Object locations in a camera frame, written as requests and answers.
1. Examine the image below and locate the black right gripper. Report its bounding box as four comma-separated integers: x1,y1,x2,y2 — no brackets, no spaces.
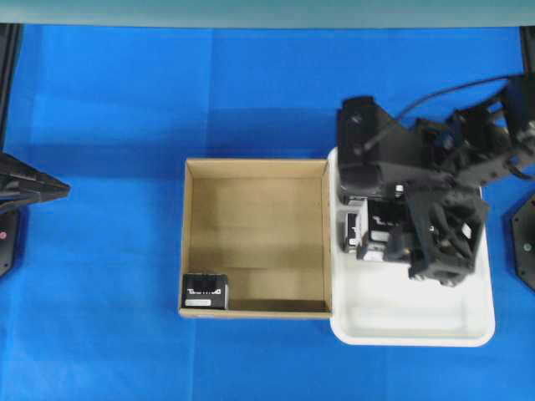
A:
386,183,489,287

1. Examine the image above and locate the black white Dynamixel box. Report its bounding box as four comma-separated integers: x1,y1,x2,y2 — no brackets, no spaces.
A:
356,198,409,263

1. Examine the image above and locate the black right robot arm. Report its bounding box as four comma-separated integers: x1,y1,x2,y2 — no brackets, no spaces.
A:
385,74,534,287

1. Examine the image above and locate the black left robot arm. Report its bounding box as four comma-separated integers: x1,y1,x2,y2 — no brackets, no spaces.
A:
1,152,70,214

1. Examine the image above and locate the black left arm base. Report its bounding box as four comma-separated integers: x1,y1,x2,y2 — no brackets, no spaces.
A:
1,210,23,277

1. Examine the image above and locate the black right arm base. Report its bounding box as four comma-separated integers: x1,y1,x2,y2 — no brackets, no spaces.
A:
512,195,535,291

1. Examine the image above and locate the black white box in tray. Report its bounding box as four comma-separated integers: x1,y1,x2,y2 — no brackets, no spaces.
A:
344,211,365,252

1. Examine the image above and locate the open brown cardboard box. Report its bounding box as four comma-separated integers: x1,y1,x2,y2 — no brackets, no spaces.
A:
178,158,332,319

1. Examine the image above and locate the white plastic tray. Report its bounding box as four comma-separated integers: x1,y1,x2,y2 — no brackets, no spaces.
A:
326,150,496,347

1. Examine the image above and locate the blue table cloth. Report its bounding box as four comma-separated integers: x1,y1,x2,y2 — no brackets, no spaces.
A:
1,25,534,400

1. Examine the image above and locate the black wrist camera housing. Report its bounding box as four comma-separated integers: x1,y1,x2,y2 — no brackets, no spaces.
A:
337,96,433,203

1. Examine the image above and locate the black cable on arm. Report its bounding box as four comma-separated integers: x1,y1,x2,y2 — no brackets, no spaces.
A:
362,76,513,154

